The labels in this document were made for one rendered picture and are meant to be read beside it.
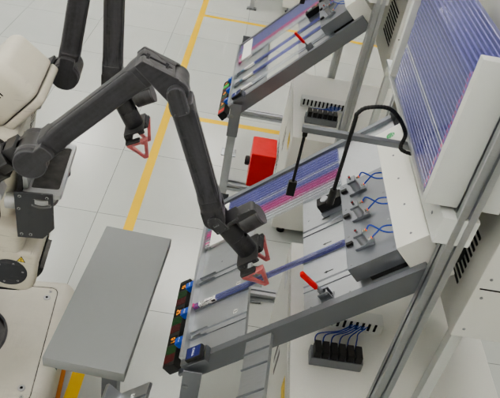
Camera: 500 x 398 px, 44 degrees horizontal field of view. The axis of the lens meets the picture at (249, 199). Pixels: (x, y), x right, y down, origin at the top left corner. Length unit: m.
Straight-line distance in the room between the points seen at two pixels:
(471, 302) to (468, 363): 0.61
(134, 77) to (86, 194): 2.09
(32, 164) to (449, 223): 0.92
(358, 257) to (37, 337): 1.29
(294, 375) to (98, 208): 1.74
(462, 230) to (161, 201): 2.27
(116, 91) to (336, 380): 1.07
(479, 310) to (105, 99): 0.99
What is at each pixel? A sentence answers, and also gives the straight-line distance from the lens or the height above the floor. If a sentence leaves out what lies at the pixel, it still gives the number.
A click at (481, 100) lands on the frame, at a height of 1.63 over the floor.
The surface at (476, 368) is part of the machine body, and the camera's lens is 2.15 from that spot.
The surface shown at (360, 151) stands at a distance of 1.95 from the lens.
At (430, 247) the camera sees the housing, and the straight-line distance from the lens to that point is 1.44.
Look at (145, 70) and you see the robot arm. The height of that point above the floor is 1.50.
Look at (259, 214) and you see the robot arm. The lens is 1.59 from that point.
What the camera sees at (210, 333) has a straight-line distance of 1.74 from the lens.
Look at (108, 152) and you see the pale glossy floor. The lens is 3.73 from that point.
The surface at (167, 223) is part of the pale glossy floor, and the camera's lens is 3.24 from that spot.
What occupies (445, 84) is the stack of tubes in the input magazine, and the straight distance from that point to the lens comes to 1.37.
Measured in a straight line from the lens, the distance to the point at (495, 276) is 1.51.
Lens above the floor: 2.10
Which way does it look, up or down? 37 degrees down
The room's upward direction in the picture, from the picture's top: 11 degrees clockwise
